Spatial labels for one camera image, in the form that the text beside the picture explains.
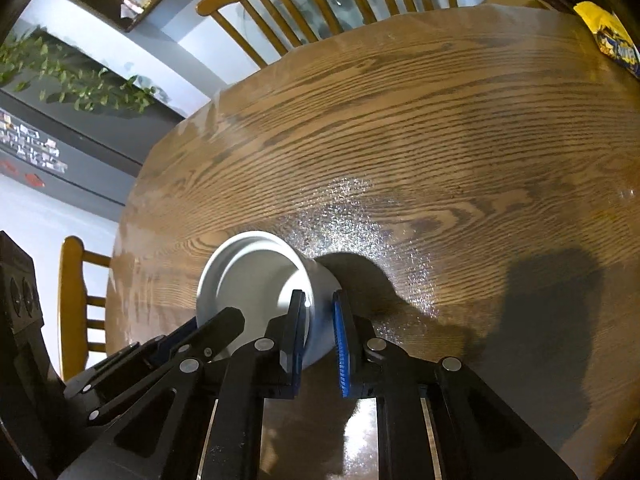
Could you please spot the red fridge decal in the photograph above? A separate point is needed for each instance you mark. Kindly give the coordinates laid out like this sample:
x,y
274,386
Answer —
x,y
34,180
7,165

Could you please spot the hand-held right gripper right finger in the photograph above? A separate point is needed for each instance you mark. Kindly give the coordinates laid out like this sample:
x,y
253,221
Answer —
x,y
342,350

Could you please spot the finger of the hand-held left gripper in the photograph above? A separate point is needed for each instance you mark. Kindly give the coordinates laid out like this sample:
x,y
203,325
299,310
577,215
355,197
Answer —
x,y
220,325
125,355

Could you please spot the grey refrigerator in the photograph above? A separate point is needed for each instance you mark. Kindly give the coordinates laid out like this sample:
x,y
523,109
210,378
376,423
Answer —
x,y
100,130

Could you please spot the cluster of fridge photo magnets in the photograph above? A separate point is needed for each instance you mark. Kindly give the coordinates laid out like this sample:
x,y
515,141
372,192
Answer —
x,y
30,145

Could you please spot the large trailing green plant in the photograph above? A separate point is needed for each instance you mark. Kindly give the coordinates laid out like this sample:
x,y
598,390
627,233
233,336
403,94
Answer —
x,y
90,85

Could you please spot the white straight-sided bowl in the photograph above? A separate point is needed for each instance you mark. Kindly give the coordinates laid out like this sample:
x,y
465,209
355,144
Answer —
x,y
240,270

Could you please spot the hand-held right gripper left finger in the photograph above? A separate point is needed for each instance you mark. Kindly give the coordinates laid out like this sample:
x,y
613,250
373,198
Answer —
x,y
297,340

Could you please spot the yellow snack packet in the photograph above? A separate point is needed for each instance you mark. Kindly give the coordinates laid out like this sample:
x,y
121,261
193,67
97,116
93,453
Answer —
x,y
610,35

